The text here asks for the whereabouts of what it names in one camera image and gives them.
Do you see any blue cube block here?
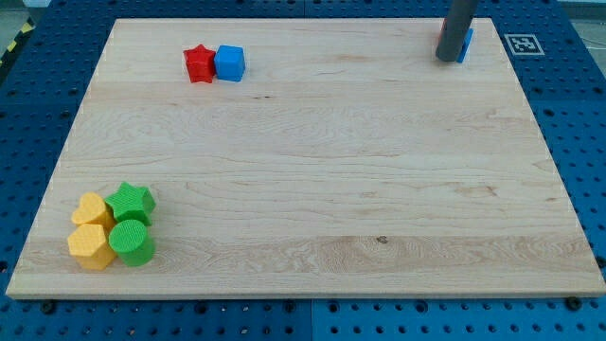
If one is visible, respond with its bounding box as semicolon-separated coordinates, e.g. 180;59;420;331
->
214;45;245;82

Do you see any red star block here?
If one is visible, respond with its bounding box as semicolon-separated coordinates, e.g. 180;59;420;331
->
183;45;216;83

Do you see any green star block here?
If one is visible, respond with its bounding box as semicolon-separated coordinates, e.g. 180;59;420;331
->
105;182;156;226

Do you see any light wooden board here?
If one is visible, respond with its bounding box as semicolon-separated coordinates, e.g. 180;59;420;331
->
7;18;605;300

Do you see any green cylinder block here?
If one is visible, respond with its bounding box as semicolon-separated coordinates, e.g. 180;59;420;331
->
109;220;155;267

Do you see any blue block behind rod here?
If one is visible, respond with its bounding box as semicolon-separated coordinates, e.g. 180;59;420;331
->
456;28;473;63

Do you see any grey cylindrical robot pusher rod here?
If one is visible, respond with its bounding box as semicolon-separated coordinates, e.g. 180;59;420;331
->
435;0;479;63

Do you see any yellow heart block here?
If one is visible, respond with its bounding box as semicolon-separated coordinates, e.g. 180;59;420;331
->
71;192;116;233

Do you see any yellow pentagon block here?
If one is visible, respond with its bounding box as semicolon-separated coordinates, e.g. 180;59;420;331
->
67;224;117;271

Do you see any white fiducial marker tag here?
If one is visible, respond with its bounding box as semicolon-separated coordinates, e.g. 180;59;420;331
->
505;33;544;56

